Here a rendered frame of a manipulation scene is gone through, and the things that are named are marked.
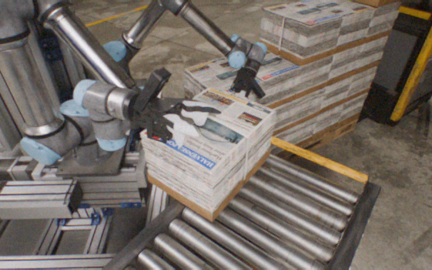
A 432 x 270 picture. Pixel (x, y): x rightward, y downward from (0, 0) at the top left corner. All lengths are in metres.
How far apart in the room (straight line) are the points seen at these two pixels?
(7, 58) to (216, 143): 0.58
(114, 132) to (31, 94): 0.27
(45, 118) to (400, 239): 1.96
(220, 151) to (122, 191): 0.57
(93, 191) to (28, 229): 0.69
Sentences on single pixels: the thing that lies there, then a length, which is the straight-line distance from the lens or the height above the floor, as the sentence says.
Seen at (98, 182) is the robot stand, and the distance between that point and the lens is 1.29.
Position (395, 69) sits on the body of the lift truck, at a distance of 3.02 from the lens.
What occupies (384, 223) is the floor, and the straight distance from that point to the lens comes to 2.23.
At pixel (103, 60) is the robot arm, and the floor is 1.25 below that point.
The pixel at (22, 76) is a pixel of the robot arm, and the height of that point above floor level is 1.24.
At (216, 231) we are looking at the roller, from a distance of 0.97.
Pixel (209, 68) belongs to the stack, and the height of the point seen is 0.83.
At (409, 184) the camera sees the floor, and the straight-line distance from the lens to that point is 2.56.
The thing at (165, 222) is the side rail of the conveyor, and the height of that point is 0.80.
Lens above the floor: 1.61
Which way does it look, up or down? 39 degrees down
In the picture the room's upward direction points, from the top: straight up
